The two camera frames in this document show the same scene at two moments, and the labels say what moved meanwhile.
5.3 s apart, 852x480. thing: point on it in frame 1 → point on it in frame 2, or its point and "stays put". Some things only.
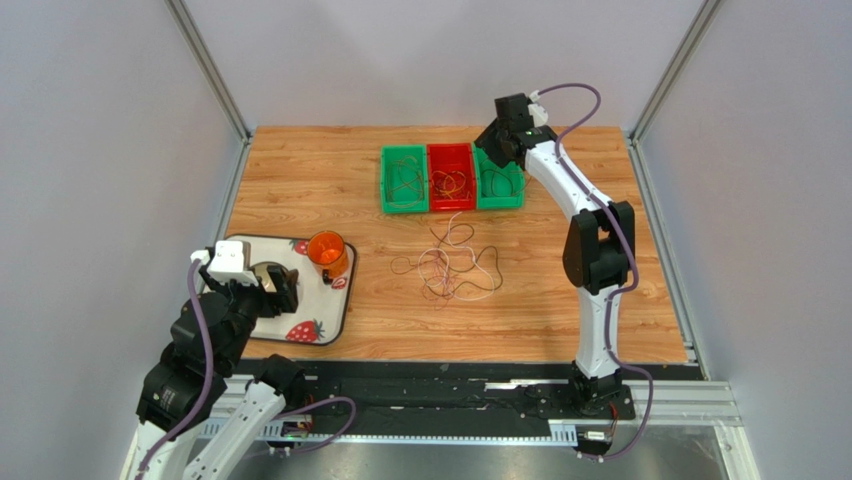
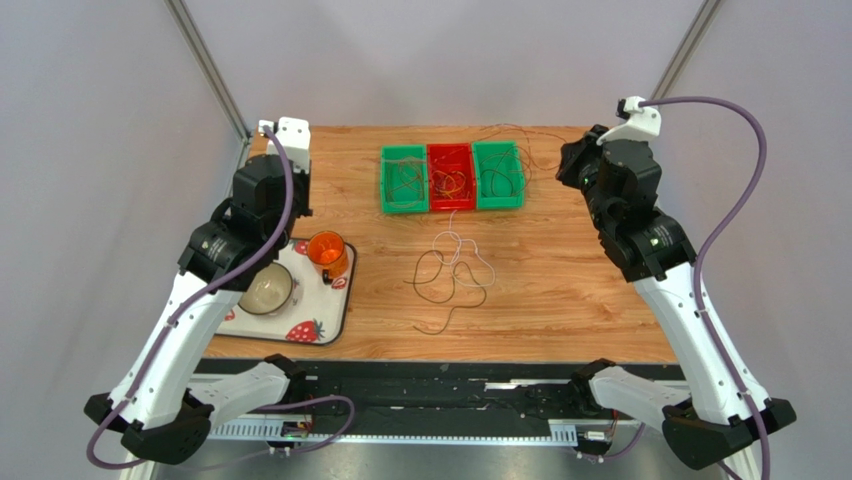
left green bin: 403,179 stays put
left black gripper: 286,297 → 302,179
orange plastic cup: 327,251 stays put
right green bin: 494,187 stays put
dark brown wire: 464,270 → 453,289
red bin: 451,177 stays put
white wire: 447,266 → 458,238
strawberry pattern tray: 326,313 stays put
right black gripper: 496,141 → 571,163
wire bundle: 451,269 → 507,170
